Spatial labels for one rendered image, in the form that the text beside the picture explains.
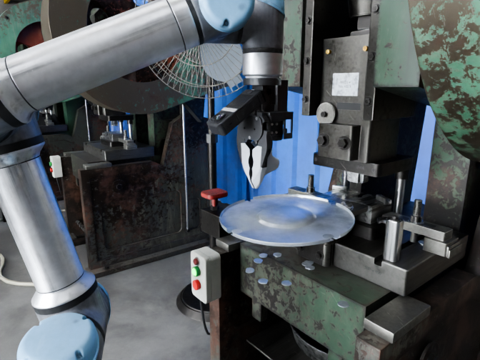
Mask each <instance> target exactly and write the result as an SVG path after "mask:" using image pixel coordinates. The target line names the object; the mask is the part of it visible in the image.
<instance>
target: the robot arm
mask: <svg viewBox="0 0 480 360"><path fill-rule="evenodd" d="M284 19H285V13H284V0H155V1H152V2H149V3H147V4H144V5H141V6H138V7H136V8H134V9H131V10H128V11H125V12H123V13H120V14H117V15H116V16H112V17H110V18H107V19H104V20H102V21H99V22H96V23H95V24H91V25H89V26H85V27H84V28H81V29H78V30H76V31H73V32H70V33H68V34H64V35H63V36H60V37H57V38H55V39H52V40H49V41H46V42H44V43H42V44H39V45H36V46H33V47H31V48H28V49H25V50H23V51H20V52H18V53H15V54H12V55H10V56H7V57H4V58H0V207H1V210H2V211H3V214H4V216H5V219H6V221H7V224H8V225H9V228H10V230H11V232H12V235H13V237H14V240H15V242H16V245H17V246H18V248H19V251H20V253H21V256H22V258H23V260H24V263H25V264H26V267H27V269H28V272H29V274H30V277H31V279H32V281H33V283H34V286H35V288H36V292H35V294H34V296H33V297H32V300H31V305H32V306H33V308H34V311H35V313H36V315H37V318H38V320H39V322H40V323H39V326H33V327H32V328H31V329H30V330H29V331H28V332H27V333H26V334H25V336H24V337H23V339H22V340H21V342H20V344H19V347H18V351H17V360H102V355H103V350H104V342H105V338H106V330H107V325H108V322H109V319H110V315H111V304H110V299H109V295H108V293H107V291H106V289H105V288H104V287H103V286H102V285H101V284H100V283H99V282H97V281H96V277H95V276H94V274H93V273H92V272H90V271H85V270H83V267H82V265H81V262H80V260H79V256H78V254H77V252H76V249H75V246H74V243H73V241H72V239H71V235H70V233H69V230H68V228H67V225H66V222H65V220H64V217H63V215H62V212H61V209H60V207H59V204H58V201H57V200H56V196H55V194H54V190H53V189H52V186H51V183H50V181H49V178H48V175H47V173H46V169H45V168H44V165H43V162H42V160H41V157H40V151H41V149H42V148H43V146H44V144H45V141H44V138H43V135H42V133H41V129H40V128H39V124H38V120H39V110H41V109H44V108H46V107H48V106H51V105H53V104H56V103H59V102H60V101H63V100H65V99H68V98H71V97H73V96H76V95H78V94H80V93H83V92H85V91H88V90H90V89H93V88H95V87H98V86H100V85H102V84H105V83H107V82H110V81H113V80H114V79H117V78H120V77H122V76H125V75H127V74H130V73H132V72H134V71H137V70H139V69H142V68H144V67H146V66H149V65H152V64H155V63H156V62H159V61H161V60H164V59H167V58H169V57H171V56H174V55H176V54H179V53H181V52H183V51H186V50H188V49H191V48H194V47H195V46H199V45H201V44H242V50H243V75H244V76H245V77H246V78H244V85H252V89H246V90H245V91H243V92H242V93H241V94H240V95H238V96H237V97H236V98H235V99H234V100H233V101H231V102H230V103H229V104H228V105H226V106H225V107H224V108H223V109H222V110H221V111H219V112H218V113H217V114H215V115H214V116H213V117H212V118H211V119H209V120H208V121H207V122H206V123H207V125H208V127H209V128H210V130H211V132H212V133H213V134H218V135H221V136H226V135H227V134H228V133H229V132H230V131H231V130H233V129H234V128H235V127H236V126H238V127H237V148H238V151H239V157H240V160H241V163H242V165H243V168H244V171H245V173H246V175H247V177H248V180H249V182H250V184H251V186H252V188H254V189H257V188H259V186H260V185H261V183H262V181H263V179H264V176H265V175H267V174H268V173H270V172H272V171H274V170H276V169H278V167H279V159H278V158H276V157H274V156H273V155H272V146H273V141H281V140H282V139H292V136H293V116H294V112H293V111H287V101H288V80H281V79H280V78H279V77H280V76H282V75H283V45H284ZM286 119H291V129H290V133H287V129H286ZM283 125H284V127H283ZM252 140H253V141H252Z"/></svg>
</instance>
